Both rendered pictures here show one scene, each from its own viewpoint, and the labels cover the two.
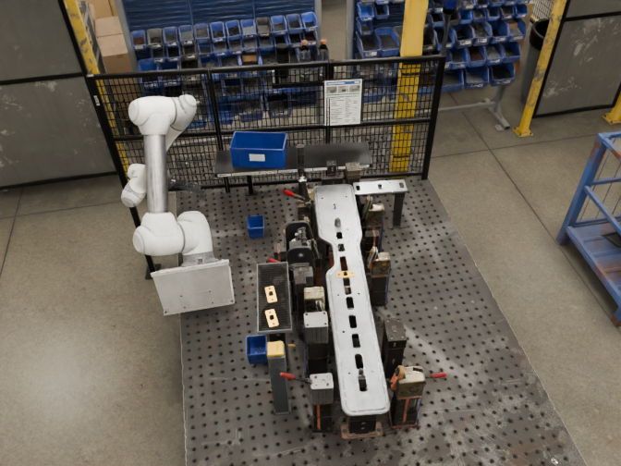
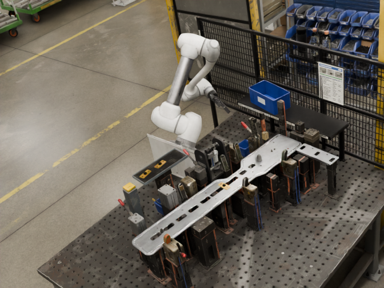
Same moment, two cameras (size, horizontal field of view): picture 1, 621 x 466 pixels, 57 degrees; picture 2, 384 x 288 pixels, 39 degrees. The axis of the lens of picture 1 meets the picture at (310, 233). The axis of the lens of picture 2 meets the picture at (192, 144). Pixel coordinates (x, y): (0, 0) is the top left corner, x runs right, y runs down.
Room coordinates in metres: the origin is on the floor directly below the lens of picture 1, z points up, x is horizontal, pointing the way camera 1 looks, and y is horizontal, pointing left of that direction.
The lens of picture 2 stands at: (0.18, -2.36, 3.18)
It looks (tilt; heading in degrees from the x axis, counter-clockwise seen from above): 34 degrees down; 57
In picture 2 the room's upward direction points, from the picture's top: 11 degrees counter-clockwise
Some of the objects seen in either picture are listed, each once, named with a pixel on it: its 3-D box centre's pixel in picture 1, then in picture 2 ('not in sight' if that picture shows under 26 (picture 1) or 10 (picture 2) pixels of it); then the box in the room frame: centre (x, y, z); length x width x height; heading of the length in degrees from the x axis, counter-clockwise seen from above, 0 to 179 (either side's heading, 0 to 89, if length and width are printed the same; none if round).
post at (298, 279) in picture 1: (301, 306); (194, 192); (1.67, 0.05, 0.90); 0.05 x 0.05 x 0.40; 3
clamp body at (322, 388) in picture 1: (322, 404); (142, 239); (1.18, -0.02, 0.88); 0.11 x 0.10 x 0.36; 93
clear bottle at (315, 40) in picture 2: (305, 58); (315, 42); (2.88, 0.00, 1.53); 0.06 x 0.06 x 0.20
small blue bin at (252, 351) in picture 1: (257, 349); (164, 205); (1.54, 0.27, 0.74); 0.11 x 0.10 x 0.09; 3
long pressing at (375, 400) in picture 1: (347, 277); (223, 188); (1.75, -0.17, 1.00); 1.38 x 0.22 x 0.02; 3
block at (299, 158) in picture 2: (366, 218); (301, 174); (2.32, -0.32, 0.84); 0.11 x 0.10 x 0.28; 93
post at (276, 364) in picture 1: (279, 380); (137, 214); (1.27, 0.15, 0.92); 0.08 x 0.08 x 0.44; 3
